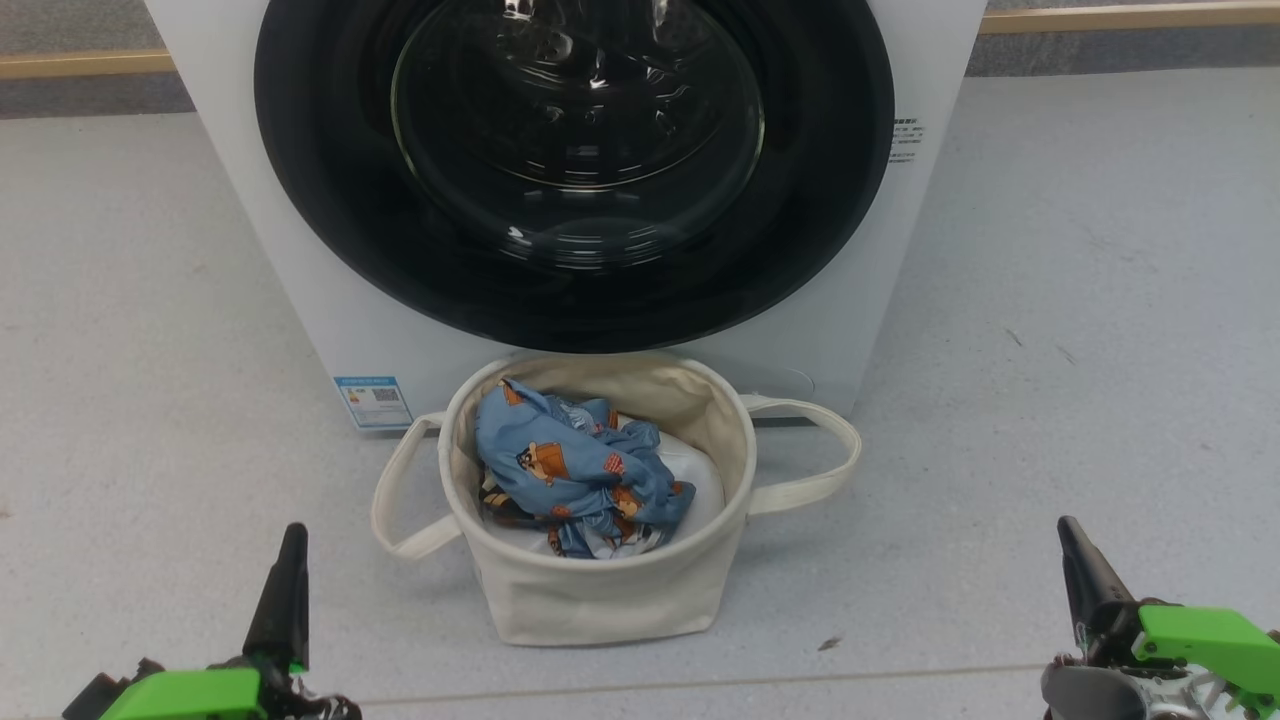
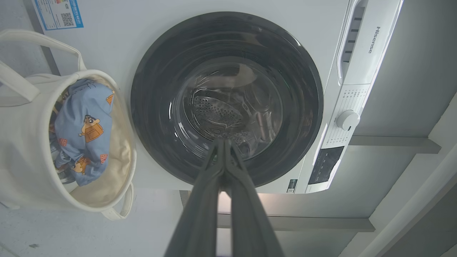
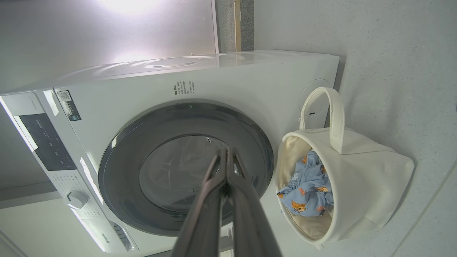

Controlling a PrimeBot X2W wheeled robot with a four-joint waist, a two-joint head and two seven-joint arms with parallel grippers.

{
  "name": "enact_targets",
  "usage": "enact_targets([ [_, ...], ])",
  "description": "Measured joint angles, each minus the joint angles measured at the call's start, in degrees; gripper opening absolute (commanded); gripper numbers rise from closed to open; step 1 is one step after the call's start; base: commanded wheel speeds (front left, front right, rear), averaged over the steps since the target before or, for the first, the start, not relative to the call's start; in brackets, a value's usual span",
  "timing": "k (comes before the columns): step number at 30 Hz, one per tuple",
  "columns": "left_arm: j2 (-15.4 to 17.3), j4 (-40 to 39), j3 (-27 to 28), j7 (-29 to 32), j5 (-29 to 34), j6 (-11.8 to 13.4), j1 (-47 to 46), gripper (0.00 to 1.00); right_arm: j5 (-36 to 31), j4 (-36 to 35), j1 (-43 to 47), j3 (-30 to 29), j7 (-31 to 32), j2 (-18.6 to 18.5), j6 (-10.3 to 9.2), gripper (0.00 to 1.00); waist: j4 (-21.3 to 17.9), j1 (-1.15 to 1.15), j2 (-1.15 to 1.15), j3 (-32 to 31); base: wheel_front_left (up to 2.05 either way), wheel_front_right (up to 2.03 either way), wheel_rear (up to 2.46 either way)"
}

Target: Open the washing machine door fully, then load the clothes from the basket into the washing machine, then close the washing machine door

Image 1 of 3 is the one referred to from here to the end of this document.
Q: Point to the white text sticker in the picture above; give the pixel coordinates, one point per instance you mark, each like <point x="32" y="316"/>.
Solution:
<point x="905" y="140"/>

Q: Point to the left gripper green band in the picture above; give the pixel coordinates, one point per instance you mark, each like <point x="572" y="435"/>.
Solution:
<point x="180" y="695"/>

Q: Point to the white front-load washing machine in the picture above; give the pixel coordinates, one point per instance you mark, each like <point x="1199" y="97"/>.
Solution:
<point x="300" y="300"/>

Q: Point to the white shiny cloth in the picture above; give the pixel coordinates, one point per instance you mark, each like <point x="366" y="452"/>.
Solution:
<point x="700" y="480"/>

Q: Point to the blue energy label sticker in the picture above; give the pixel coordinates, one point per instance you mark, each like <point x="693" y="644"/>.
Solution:
<point x="373" y="402"/>

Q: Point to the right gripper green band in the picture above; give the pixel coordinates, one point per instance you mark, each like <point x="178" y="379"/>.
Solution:
<point x="1210" y="645"/>

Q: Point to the black round glass washer door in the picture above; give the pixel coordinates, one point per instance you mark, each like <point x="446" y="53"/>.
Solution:
<point x="330" y="200"/>

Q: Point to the blue bear-print garment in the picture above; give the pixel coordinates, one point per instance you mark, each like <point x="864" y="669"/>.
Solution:
<point x="560" y="460"/>

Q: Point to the round grey filter access cover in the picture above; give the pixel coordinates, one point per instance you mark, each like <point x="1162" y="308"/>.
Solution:
<point x="790" y="380"/>

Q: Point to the cream fabric laundry basket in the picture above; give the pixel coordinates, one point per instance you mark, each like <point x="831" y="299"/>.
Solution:
<point x="600" y="600"/>

